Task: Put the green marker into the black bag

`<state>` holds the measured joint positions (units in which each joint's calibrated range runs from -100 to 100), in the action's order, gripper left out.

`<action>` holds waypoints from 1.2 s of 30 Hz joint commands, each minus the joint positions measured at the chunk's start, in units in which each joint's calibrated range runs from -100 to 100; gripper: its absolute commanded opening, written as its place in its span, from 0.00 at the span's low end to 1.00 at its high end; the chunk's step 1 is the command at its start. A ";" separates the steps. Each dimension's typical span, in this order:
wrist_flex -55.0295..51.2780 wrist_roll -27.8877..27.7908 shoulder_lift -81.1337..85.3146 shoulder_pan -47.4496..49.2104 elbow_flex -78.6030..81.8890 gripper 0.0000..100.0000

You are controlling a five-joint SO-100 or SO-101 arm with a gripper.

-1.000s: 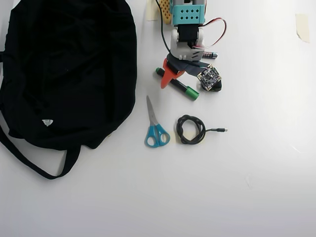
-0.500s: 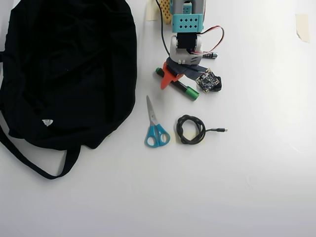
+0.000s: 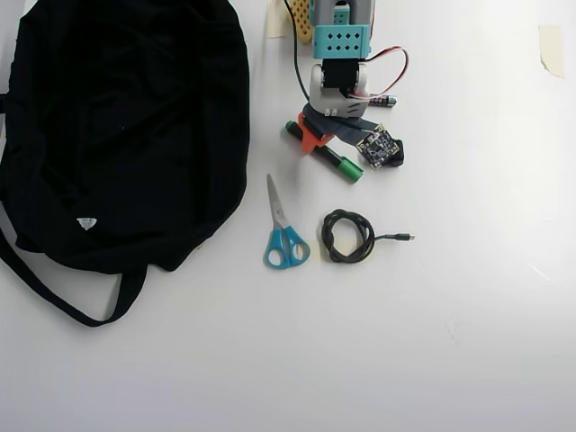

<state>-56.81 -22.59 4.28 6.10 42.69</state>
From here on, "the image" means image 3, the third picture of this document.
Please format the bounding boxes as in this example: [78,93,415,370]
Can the beige masking tape piece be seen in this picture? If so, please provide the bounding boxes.
[537,24,566,79]
[267,0,290,40]

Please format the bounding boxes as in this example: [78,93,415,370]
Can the dark navy gripper finger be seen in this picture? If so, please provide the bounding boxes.
[296,112,335,139]

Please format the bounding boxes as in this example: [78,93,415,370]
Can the coiled black USB cable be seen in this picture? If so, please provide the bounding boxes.
[320,207,417,266]

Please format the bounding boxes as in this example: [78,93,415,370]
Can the dark navy gripper body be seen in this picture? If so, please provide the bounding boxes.
[302,103,383,146]

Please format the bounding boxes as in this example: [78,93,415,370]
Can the yellow perforated robot base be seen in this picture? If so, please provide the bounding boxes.
[287,0,315,45]

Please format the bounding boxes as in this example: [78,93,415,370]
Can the red and white servo wire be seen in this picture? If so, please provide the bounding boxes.
[349,44,411,99]

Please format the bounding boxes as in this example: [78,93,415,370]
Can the blue handled scissors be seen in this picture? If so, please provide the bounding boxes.
[262,173,312,272]

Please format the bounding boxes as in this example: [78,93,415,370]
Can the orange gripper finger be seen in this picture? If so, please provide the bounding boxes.
[299,123,335,157]

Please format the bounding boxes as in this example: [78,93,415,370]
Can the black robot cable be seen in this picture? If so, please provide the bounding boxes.
[283,0,312,99]

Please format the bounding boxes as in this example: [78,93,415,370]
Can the bare camera circuit board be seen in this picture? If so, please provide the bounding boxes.
[355,124,400,173]

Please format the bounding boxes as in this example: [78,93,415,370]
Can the black fabric bag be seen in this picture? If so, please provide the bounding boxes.
[0,0,251,329]

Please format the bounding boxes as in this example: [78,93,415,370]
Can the green and black marker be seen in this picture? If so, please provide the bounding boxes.
[283,119,365,184]

